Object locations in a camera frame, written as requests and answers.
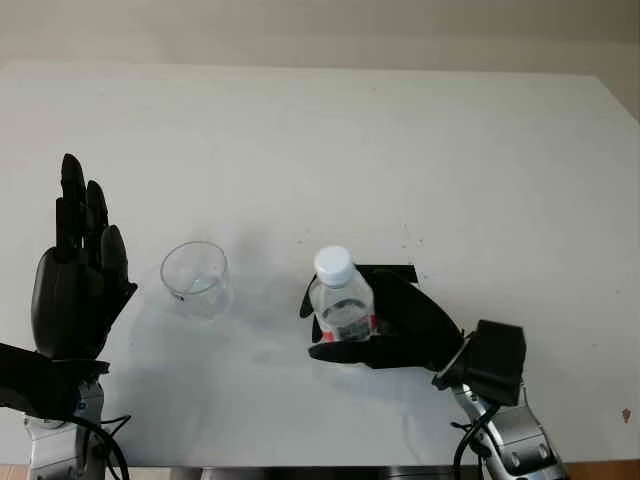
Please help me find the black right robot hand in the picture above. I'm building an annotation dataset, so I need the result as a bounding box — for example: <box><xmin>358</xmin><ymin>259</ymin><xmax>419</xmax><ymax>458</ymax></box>
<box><xmin>298</xmin><ymin>264</ymin><xmax>465</xmax><ymax>372</ymax></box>

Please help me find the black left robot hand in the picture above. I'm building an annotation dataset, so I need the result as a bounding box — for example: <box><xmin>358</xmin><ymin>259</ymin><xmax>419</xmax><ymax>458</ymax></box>
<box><xmin>30</xmin><ymin>152</ymin><xmax>139</xmax><ymax>362</ymax></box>

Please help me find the clear plastic water bottle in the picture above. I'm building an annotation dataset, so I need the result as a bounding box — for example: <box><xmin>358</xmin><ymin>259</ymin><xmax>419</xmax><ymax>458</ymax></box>
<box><xmin>308</xmin><ymin>245</ymin><xmax>377</xmax><ymax>345</ymax></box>

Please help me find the clear plastic cup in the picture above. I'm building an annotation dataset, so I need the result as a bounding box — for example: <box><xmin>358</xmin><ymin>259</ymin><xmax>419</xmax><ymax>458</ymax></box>
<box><xmin>159</xmin><ymin>240</ymin><xmax>234</xmax><ymax>321</ymax></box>

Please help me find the black tape strip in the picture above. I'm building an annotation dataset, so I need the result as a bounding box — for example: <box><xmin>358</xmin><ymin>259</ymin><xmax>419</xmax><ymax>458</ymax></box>
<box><xmin>355</xmin><ymin>264</ymin><xmax>418</xmax><ymax>288</ymax></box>

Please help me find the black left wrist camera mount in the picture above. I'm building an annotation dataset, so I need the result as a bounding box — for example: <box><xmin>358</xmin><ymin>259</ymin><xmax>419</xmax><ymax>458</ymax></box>
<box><xmin>0</xmin><ymin>342</ymin><xmax>111</xmax><ymax>420</ymax></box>

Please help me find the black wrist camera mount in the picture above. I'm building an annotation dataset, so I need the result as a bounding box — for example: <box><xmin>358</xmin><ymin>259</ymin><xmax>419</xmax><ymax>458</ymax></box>
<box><xmin>431</xmin><ymin>319</ymin><xmax>527</xmax><ymax>407</ymax></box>
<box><xmin>0</xmin><ymin>342</ymin><xmax>111</xmax><ymax>420</ymax></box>

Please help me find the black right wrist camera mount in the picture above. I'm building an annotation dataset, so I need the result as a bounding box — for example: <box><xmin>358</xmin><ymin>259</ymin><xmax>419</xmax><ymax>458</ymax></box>
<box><xmin>431</xmin><ymin>319</ymin><xmax>527</xmax><ymax>407</ymax></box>

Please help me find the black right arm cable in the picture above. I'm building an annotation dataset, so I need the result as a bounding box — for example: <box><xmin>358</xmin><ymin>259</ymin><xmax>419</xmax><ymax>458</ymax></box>
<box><xmin>449</xmin><ymin>404</ymin><xmax>501</xmax><ymax>480</ymax></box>

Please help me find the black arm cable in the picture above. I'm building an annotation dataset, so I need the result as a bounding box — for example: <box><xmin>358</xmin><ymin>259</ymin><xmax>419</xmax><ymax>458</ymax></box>
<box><xmin>449</xmin><ymin>404</ymin><xmax>501</xmax><ymax>480</ymax></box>
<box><xmin>74</xmin><ymin>413</ymin><xmax>133</xmax><ymax>480</ymax></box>

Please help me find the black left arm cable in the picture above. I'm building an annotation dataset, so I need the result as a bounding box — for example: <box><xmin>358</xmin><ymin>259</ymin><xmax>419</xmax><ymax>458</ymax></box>
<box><xmin>74</xmin><ymin>413</ymin><xmax>133</xmax><ymax>480</ymax></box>

